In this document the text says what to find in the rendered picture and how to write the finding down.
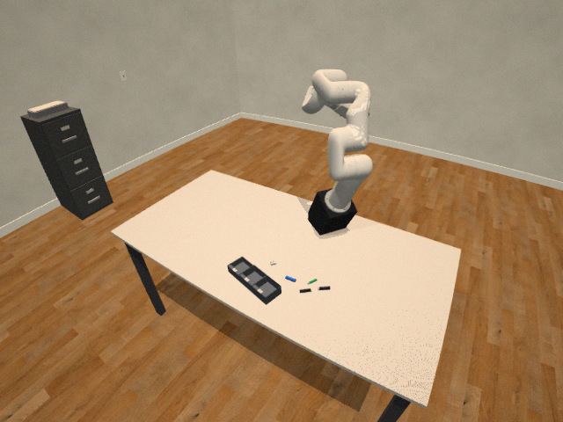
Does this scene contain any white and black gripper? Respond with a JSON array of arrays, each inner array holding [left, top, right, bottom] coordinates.
[[334, 104, 352, 118]]

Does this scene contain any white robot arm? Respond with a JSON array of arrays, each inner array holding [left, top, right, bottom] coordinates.
[[302, 69, 373, 213]]

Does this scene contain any dark grey rack of three bins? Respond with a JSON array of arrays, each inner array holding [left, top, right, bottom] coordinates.
[[227, 256, 282, 305]]

